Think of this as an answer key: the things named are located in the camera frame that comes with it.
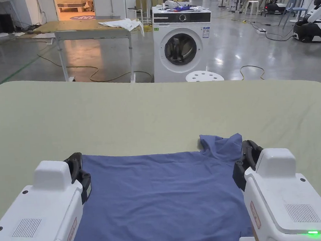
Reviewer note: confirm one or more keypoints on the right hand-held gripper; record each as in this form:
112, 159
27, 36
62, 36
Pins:
281, 200

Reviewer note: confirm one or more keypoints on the white washing machine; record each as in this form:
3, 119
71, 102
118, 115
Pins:
190, 41

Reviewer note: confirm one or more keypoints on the dark blue shirt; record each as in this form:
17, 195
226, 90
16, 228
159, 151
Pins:
166, 197

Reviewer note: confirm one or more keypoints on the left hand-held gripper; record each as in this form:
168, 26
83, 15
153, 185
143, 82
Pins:
43, 216

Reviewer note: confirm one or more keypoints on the bed with pale green sheet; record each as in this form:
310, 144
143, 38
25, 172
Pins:
138, 113

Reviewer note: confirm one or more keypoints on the white power strip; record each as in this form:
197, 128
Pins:
261, 30

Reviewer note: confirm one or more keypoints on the white and black robot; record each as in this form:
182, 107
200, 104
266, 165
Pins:
314, 24

